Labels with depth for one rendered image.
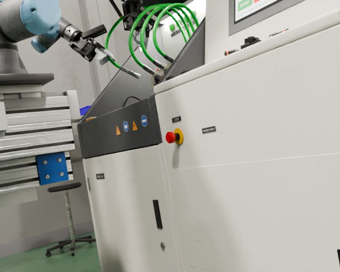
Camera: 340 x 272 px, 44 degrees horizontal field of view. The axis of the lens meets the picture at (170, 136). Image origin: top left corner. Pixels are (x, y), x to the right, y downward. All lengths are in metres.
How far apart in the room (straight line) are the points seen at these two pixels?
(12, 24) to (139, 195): 0.74
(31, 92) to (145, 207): 0.59
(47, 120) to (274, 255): 0.72
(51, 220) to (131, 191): 3.16
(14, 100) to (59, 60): 3.80
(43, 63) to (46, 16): 3.73
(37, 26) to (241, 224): 0.76
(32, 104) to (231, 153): 0.58
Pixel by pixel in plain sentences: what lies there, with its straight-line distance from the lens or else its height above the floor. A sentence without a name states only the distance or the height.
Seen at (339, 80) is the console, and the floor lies 0.84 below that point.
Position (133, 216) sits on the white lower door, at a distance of 1.66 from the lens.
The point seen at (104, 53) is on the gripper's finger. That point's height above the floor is 1.22.
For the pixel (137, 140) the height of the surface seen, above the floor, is 0.82.
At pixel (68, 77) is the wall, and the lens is 5.03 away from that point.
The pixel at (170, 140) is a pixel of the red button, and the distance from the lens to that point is 1.28.
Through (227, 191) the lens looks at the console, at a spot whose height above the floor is 0.63.
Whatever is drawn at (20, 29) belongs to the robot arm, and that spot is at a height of 1.15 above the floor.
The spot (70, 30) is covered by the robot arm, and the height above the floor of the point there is 1.36.
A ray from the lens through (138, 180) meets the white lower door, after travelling 1.56.
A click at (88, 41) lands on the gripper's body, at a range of 1.95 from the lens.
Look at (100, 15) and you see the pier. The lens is 5.29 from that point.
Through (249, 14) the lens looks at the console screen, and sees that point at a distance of 1.43.
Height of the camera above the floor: 0.77
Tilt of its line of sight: 2 degrees up
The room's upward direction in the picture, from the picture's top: 10 degrees counter-clockwise
